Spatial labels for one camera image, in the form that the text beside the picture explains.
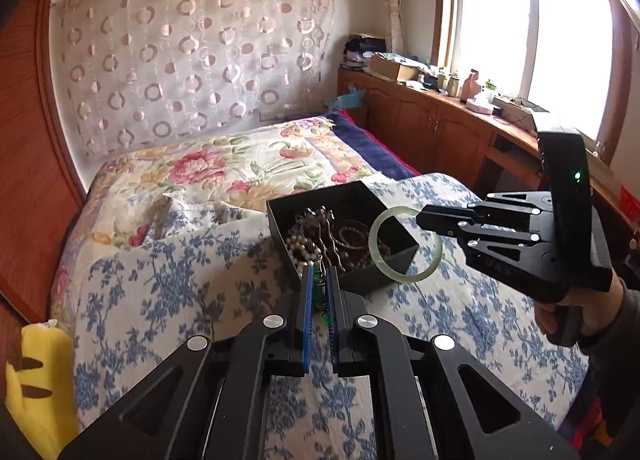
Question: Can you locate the green bead bracelet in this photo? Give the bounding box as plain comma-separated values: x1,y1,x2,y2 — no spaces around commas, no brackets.
311,263,335,328

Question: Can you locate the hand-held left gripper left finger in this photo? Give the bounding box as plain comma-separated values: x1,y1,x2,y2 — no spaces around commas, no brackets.
60,267,321,460

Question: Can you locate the teal plastic bag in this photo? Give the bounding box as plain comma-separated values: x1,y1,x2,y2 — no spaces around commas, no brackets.
325,83,368,111

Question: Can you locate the pile of dark clothes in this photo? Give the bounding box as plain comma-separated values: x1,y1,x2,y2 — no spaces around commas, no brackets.
342,34,388,71

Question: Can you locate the small brown bead bracelet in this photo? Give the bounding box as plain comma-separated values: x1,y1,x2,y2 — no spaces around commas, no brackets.
334,220,373,252

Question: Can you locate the yellow plush toy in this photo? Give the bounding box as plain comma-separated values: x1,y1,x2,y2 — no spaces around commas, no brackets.
5,323,81,458

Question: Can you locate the wooden-framed window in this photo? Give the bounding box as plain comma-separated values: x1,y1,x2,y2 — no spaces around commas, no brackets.
435,0,636,166

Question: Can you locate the pink figurine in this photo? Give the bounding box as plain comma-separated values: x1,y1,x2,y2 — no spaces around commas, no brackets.
460,69,483,100

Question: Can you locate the cardboard box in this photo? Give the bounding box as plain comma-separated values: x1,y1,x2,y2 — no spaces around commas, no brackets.
369,53,420,81

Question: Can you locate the long wooden cabinet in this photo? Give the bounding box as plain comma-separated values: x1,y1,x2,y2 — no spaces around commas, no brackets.
337,68,640,261

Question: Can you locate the dark blue blanket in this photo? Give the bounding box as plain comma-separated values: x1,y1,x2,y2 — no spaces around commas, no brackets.
330,110,421,181

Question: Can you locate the pink floral quilt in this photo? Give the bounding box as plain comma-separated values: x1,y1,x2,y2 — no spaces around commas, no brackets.
50,115,381,321

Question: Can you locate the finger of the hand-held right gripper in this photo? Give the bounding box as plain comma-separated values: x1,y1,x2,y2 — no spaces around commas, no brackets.
416,191,553,228
425,220,552,251

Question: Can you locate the person's right forearm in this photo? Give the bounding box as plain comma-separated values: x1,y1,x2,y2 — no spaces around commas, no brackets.
580,285,640,460

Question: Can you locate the white pearl necklace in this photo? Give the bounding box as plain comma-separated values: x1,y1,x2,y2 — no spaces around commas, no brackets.
286,227,322,268

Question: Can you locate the white tissue box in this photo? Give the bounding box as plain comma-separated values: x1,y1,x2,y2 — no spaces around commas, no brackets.
465,95,496,115

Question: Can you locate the pale green jade bangle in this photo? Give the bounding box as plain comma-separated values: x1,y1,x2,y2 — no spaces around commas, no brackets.
368,207,443,283

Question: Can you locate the black jewelry box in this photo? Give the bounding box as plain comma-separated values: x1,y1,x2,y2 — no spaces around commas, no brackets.
266,180,420,297

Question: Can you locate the person's right hand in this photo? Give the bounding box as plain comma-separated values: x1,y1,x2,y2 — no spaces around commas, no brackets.
534,275,626,347

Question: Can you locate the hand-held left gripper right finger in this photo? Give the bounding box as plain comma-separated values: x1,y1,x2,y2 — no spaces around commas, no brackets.
325,267,581,460

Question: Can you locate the blue floral blanket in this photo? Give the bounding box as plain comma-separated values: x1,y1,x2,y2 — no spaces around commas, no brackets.
72,173,591,460

